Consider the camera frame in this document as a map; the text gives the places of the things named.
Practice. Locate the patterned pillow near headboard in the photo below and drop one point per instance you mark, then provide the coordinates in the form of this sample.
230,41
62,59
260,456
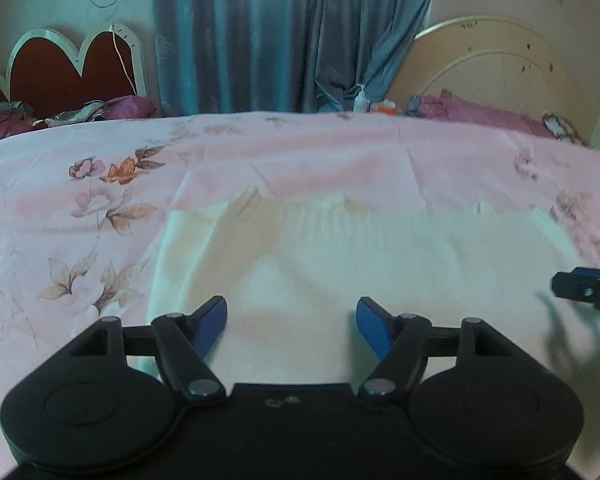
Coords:
561,129

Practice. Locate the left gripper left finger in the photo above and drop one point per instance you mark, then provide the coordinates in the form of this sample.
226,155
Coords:
182,342

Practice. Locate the white pump bottle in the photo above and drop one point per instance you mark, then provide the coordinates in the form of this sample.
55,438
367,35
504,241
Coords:
361,103

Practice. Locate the orange small box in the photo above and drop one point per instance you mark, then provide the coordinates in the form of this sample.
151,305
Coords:
384,107

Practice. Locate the red heart-shaped headboard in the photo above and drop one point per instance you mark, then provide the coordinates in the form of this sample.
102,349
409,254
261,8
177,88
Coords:
52,74

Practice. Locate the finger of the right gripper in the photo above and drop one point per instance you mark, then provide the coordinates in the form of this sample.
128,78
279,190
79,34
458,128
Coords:
580,284

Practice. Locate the cream white knit garment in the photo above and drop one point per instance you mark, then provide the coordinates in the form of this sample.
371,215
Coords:
292,273

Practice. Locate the cream round headboard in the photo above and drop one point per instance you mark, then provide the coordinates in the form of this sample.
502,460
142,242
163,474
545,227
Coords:
494,62

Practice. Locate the pink floral bed sheet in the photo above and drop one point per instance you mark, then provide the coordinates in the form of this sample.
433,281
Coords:
83,208

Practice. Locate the blue grey curtain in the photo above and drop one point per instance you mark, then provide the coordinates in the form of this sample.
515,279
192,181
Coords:
300,56

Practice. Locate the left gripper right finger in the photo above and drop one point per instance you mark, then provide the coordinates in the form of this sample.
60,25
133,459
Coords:
399,342

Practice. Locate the maroon bedding pile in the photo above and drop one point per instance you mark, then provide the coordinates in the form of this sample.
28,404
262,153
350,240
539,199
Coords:
18,117

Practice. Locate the purple pillow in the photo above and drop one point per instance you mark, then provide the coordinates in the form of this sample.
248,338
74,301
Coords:
448,107

